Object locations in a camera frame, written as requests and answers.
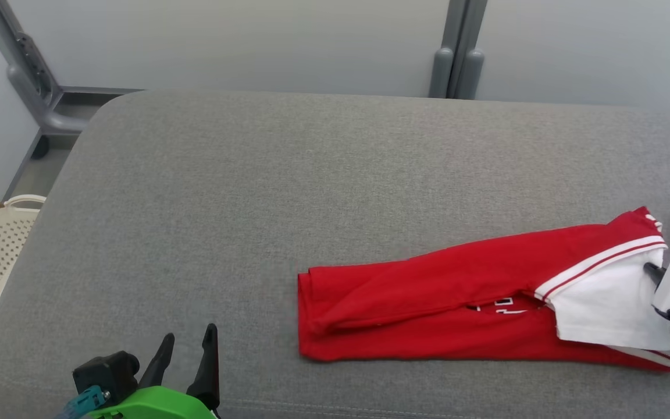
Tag grey fabric sofa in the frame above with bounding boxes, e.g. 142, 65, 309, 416
0, 90, 670, 419

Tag grey partition post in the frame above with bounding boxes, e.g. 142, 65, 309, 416
429, 0, 485, 100

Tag red Bulls jersey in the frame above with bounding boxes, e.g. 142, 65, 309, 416
297, 207, 670, 372

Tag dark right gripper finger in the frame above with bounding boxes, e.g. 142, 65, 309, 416
643, 262, 666, 287

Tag grey metal frame leg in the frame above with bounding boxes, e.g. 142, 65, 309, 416
0, 0, 138, 159

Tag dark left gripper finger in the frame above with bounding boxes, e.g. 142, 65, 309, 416
138, 333, 176, 389
187, 324, 220, 411

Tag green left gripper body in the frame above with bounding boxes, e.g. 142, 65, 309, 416
88, 386, 219, 419

